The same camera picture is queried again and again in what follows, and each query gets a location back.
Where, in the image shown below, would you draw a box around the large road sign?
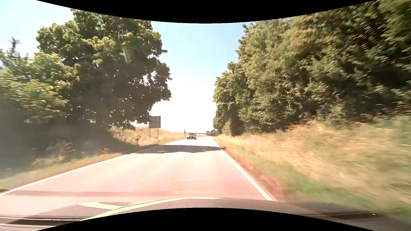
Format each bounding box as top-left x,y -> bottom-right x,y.
148,116 -> 161,144

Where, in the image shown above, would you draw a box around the grey asphalt road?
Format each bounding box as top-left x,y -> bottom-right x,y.
0,136 -> 275,222

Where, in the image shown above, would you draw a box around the road markings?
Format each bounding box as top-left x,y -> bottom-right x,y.
0,137 -> 274,201

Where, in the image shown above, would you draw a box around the car's own bonnet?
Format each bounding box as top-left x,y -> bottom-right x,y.
0,197 -> 411,231

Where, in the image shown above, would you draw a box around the large green tree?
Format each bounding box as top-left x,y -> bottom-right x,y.
35,9 -> 173,131

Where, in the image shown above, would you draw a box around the row of trees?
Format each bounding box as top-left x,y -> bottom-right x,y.
213,0 -> 411,136

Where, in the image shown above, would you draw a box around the dry grass verge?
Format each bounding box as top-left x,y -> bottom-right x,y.
0,126 -> 187,190

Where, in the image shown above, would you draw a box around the dry grass bank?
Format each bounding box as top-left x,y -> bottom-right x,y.
214,116 -> 411,222

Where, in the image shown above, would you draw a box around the green bushes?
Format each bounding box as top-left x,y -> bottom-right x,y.
0,37 -> 77,174

